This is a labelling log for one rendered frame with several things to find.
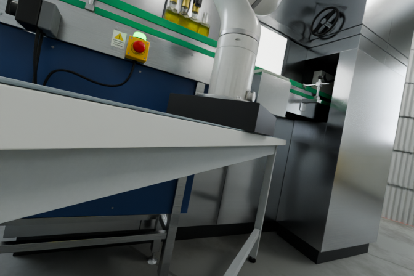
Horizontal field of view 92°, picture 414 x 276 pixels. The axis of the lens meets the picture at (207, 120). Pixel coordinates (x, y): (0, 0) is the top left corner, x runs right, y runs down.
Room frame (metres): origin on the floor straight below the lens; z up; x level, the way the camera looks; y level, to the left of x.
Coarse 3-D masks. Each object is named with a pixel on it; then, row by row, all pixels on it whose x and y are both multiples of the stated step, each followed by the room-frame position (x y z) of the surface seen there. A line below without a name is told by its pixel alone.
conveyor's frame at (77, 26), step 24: (0, 0) 0.57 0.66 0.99; (48, 0) 0.62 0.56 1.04; (72, 24) 0.65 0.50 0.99; (96, 24) 0.68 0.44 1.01; (120, 24) 0.72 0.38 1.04; (96, 48) 0.69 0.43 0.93; (120, 48) 0.72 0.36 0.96; (168, 48) 0.80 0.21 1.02; (168, 72) 0.81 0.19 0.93; (192, 72) 0.85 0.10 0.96; (312, 120) 1.54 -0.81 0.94
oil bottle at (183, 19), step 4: (180, 12) 0.94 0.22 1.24; (184, 12) 0.95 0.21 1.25; (180, 16) 0.93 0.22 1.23; (184, 16) 0.94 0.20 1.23; (188, 16) 0.95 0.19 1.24; (180, 20) 0.94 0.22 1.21; (184, 20) 0.95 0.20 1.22; (188, 20) 0.95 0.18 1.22; (180, 24) 0.94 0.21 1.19; (184, 24) 0.95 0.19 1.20; (188, 24) 0.96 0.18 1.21
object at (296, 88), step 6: (294, 84) 1.29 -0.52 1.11; (300, 84) 1.31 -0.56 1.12; (294, 90) 1.29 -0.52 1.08; (300, 90) 1.32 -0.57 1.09; (306, 90) 1.34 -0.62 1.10; (312, 90) 1.37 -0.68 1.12; (306, 96) 1.35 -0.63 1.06; (312, 96) 1.38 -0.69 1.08; (324, 96) 1.43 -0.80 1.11; (330, 96) 1.46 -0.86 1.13; (324, 102) 1.44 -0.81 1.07; (330, 102) 1.47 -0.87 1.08
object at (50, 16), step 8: (24, 0) 0.54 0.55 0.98; (32, 0) 0.55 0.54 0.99; (40, 0) 0.55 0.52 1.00; (24, 8) 0.54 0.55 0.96; (32, 8) 0.55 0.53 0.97; (40, 8) 0.56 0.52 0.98; (48, 8) 0.56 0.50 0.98; (56, 8) 0.58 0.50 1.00; (16, 16) 0.53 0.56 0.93; (24, 16) 0.54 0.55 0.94; (32, 16) 0.55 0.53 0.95; (40, 16) 0.56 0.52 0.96; (48, 16) 0.56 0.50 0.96; (56, 16) 0.59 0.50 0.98; (24, 24) 0.56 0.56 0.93; (32, 24) 0.55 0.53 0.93; (40, 24) 0.56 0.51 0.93; (48, 24) 0.56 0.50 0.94; (56, 24) 0.61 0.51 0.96; (40, 32) 0.60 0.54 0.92; (48, 32) 0.59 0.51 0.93; (56, 32) 0.62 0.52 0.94
